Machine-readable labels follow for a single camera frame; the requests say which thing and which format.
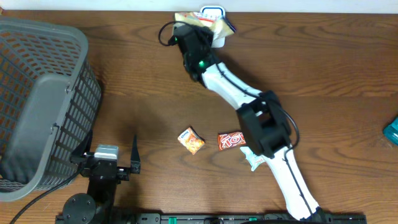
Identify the black right camera cable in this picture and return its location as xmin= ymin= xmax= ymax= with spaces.
xmin=157 ymin=21 xmax=315 ymax=218

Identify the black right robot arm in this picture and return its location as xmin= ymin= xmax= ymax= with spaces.
xmin=168 ymin=22 xmax=327 ymax=223

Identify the red Top chocolate bar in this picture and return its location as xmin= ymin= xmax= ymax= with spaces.
xmin=218 ymin=131 xmax=246 ymax=151

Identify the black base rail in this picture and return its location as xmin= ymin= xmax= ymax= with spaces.
xmin=111 ymin=213 xmax=367 ymax=224

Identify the grey plastic shopping basket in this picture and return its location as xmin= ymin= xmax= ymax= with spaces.
xmin=1 ymin=17 xmax=101 ymax=202

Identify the small orange snack box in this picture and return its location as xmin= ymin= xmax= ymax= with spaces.
xmin=177 ymin=127 xmax=205 ymax=155

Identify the blue mouthwash bottle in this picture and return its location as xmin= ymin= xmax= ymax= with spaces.
xmin=383 ymin=118 xmax=398 ymax=146

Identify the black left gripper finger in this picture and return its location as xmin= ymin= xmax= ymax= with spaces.
xmin=70 ymin=130 xmax=93 ymax=164
xmin=130 ymin=135 xmax=141 ymax=168

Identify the black camera cable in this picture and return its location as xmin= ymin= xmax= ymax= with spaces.
xmin=157 ymin=21 xmax=315 ymax=218
xmin=9 ymin=170 xmax=81 ymax=224

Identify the beige snack bag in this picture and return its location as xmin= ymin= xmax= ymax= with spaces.
xmin=174 ymin=12 xmax=236 ymax=40

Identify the light blue snack packet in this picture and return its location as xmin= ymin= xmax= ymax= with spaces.
xmin=240 ymin=146 xmax=266 ymax=172

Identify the black left camera cable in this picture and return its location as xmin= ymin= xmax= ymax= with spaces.
xmin=9 ymin=170 xmax=81 ymax=224

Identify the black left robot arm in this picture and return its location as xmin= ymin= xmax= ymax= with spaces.
xmin=56 ymin=131 xmax=141 ymax=223

